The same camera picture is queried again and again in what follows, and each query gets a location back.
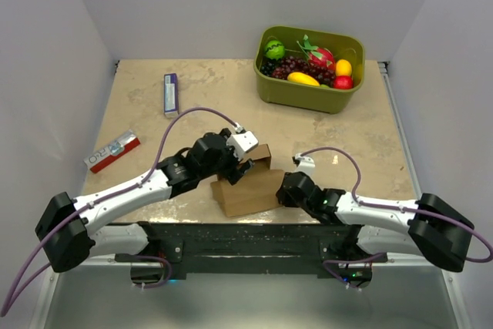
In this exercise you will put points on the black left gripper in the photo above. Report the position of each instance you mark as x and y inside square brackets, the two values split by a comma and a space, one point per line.
[233, 173]

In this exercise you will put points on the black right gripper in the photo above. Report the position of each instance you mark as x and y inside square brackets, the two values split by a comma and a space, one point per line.
[283, 198]

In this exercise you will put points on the brown cardboard paper box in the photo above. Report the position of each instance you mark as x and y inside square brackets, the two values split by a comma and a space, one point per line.
[255, 192]

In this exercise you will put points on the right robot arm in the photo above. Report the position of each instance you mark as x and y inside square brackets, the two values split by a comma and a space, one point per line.
[428, 227]

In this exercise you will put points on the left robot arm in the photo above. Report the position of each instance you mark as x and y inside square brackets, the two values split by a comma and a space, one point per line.
[71, 230]

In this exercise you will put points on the purple toothpaste box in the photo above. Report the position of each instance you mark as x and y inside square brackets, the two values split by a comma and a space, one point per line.
[170, 95]

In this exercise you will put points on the red white toothpaste box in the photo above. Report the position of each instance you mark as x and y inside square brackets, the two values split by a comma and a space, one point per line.
[108, 154]

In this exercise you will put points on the green plastic bin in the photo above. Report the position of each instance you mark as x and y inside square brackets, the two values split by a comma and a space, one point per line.
[320, 98]

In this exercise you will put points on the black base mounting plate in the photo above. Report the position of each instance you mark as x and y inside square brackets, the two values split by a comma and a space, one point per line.
[252, 248]

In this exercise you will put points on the dark blue toy grapes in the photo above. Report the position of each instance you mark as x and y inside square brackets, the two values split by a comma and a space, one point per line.
[268, 66]

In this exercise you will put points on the yellow toy mango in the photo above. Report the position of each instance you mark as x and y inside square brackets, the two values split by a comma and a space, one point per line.
[302, 78]

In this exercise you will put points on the dark red toy grapes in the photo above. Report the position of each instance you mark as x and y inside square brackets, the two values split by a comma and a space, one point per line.
[282, 68]

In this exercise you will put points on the red toy apple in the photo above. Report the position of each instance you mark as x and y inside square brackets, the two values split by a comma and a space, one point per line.
[343, 82]

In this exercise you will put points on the green toy fruit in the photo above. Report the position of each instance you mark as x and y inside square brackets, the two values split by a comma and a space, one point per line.
[274, 50]

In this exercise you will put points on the orange toy fruit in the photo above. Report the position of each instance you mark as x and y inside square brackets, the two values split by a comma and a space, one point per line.
[343, 68]

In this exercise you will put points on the pink toy dragon fruit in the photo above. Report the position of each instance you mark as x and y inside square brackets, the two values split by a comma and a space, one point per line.
[320, 57]

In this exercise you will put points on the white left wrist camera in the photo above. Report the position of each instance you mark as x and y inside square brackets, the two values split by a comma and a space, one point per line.
[242, 144]

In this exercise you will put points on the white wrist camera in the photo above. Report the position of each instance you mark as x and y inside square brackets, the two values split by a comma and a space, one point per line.
[304, 164]
[242, 144]

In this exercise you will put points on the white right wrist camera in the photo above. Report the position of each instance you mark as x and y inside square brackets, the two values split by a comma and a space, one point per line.
[304, 164]

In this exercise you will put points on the aluminium frame rail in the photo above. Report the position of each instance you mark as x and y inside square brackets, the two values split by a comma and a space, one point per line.
[410, 175]

